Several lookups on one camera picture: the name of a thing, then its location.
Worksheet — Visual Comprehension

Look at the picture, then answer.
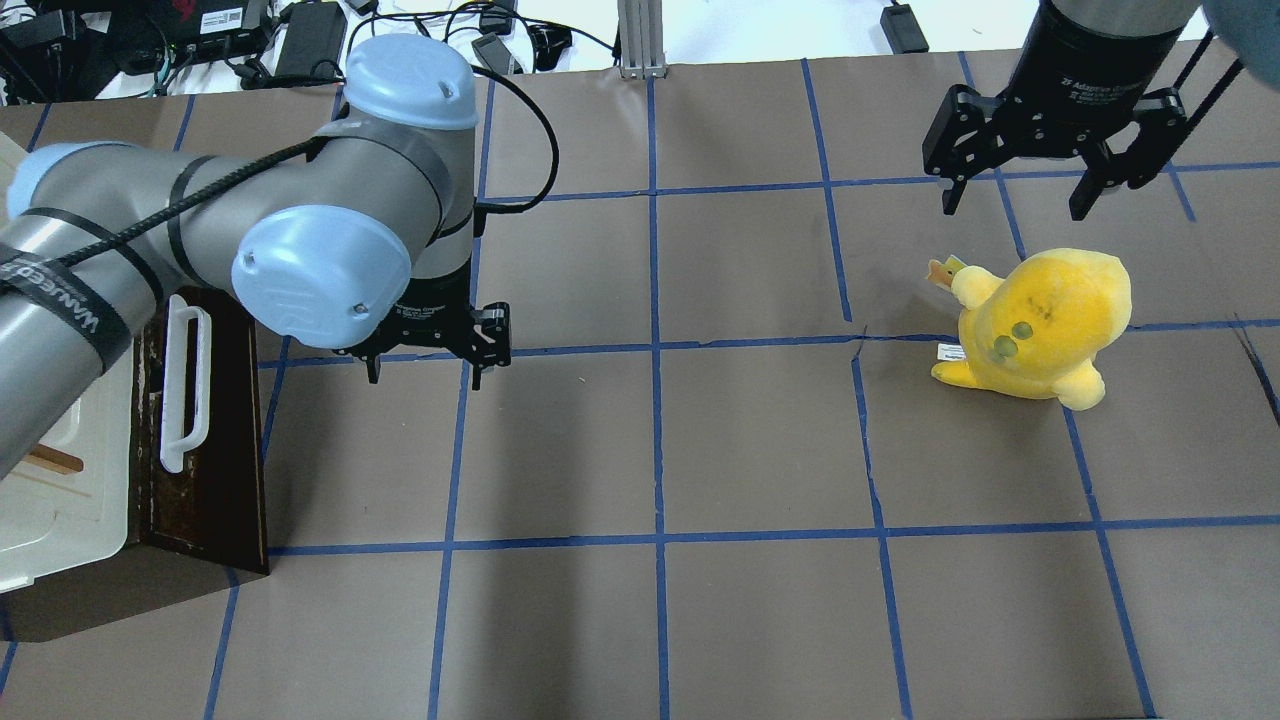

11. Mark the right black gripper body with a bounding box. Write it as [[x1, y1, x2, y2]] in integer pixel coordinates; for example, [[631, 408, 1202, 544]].
[[996, 5, 1187, 161]]

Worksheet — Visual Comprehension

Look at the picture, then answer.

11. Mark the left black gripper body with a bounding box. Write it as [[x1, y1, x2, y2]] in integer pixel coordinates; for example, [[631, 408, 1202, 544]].
[[346, 263, 492, 363]]

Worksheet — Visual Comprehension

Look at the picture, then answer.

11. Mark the white drawer handle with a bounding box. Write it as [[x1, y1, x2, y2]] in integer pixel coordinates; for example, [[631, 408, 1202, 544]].
[[159, 293, 212, 474]]

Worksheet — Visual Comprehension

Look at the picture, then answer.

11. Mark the dark brown wooden drawer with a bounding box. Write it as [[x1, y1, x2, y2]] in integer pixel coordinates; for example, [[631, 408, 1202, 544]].
[[3, 288, 269, 643]]

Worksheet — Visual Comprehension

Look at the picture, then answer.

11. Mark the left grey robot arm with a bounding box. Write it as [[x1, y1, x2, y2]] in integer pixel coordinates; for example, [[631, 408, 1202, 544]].
[[1, 35, 477, 473]]

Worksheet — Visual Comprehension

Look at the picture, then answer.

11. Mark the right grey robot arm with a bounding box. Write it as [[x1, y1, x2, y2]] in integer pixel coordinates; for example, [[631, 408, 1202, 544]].
[[922, 1, 1279, 222]]

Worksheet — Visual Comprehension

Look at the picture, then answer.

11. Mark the black power adapter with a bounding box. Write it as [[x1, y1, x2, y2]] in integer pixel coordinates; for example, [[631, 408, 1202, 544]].
[[879, 1, 931, 55]]

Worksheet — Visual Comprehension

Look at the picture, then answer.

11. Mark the yellow plush dinosaur toy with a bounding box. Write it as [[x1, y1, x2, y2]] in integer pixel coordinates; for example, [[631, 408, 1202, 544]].
[[927, 249, 1133, 411]]

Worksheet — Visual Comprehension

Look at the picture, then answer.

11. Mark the black power brick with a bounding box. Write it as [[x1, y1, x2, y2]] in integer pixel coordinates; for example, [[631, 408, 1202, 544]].
[[273, 1, 347, 82]]

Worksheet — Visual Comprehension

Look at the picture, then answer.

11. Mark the cream plastic storage cabinet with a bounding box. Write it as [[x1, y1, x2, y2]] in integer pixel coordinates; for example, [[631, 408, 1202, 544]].
[[1, 351, 134, 593]]

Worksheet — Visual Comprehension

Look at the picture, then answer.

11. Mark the aluminium frame post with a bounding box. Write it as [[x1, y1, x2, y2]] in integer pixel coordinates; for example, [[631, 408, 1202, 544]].
[[616, 0, 668, 79]]

